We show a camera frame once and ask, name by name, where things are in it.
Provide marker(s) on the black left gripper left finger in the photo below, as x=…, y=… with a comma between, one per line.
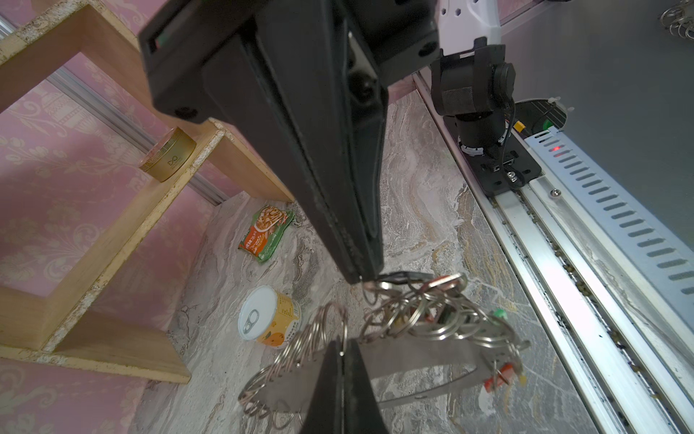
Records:
x=325, y=413

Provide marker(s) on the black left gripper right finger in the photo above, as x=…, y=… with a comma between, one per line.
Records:
x=361, y=412

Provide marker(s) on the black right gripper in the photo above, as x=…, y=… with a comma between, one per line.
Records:
x=301, y=80

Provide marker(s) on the red key tag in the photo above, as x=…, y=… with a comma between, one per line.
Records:
x=503, y=376

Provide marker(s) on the black key tag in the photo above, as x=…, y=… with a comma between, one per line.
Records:
x=405, y=277

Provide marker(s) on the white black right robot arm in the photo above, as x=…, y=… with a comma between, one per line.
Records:
x=472, y=83

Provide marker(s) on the green orange food packet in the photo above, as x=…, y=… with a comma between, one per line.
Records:
x=266, y=232

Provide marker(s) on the red round tin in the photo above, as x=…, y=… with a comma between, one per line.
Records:
x=168, y=155

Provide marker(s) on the right aluminium corner post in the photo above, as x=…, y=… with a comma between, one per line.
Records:
x=73, y=87

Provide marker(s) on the aluminium front rail base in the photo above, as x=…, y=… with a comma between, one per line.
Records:
x=627, y=352

